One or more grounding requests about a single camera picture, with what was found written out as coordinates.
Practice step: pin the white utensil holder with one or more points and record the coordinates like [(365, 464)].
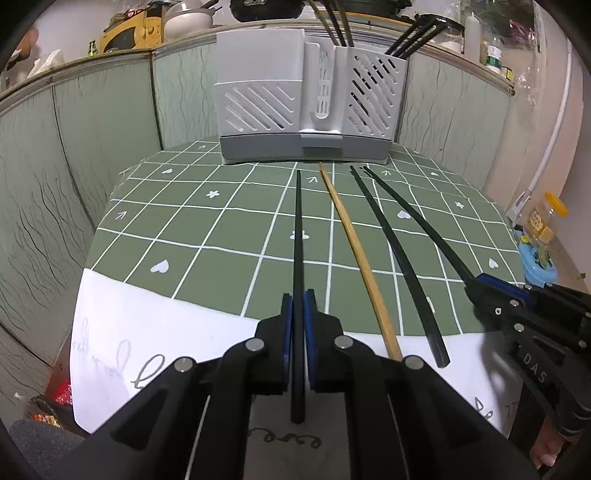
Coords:
[(263, 101)]

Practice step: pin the yellow-lidded plastic jar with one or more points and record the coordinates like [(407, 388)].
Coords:
[(545, 221)]

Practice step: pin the black chopstick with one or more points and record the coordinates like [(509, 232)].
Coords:
[(401, 36), (415, 217), (421, 39), (428, 41), (413, 37), (299, 230), (392, 249)]

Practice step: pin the person's right hand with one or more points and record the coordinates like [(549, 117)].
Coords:
[(549, 450)]

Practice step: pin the green checkered tablecloth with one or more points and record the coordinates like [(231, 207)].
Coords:
[(207, 230)]

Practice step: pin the small spice jar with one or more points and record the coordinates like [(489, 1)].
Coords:
[(509, 75)]

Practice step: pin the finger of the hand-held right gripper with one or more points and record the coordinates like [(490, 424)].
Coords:
[(505, 286), (494, 309)]

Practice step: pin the white tissue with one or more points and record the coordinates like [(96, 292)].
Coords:
[(46, 64)]

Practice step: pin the white bowl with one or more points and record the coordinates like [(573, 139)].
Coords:
[(189, 21)]

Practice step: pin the green-label plastic bottle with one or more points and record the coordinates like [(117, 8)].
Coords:
[(494, 55)]

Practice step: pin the large clear seasoning container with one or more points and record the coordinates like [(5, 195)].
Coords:
[(450, 39)]

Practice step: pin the white squeeze bottle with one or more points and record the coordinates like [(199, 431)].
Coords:
[(473, 39)]

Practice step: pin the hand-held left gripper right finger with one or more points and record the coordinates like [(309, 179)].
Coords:
[(309, 337)]

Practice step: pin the wooden chopstick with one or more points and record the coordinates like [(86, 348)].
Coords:
[(337, 23), (348, 25), (355, 249), (325, 23)]

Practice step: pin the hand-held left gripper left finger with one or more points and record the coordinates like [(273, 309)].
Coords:
[(287, 337)]

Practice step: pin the black wok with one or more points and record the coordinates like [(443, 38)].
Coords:
[(268, 9)]

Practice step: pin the red snack bag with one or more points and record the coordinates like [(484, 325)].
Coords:
[(57, 397)]

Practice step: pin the green patterned cabinet door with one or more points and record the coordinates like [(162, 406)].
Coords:
[(111, 129), (27, 207), (184, 87)]

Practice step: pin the yellow box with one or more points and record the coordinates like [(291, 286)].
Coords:
[(131, 32)]

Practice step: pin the black cooking pot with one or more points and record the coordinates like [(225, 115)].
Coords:
[(378, 9)]

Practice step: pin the green glass bottle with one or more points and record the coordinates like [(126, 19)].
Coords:
[(92, 48)]

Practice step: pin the blue plastic container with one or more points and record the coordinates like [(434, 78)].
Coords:
[(538, 265)]

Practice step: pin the white pipe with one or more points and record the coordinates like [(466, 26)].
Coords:
[(554, 129)]

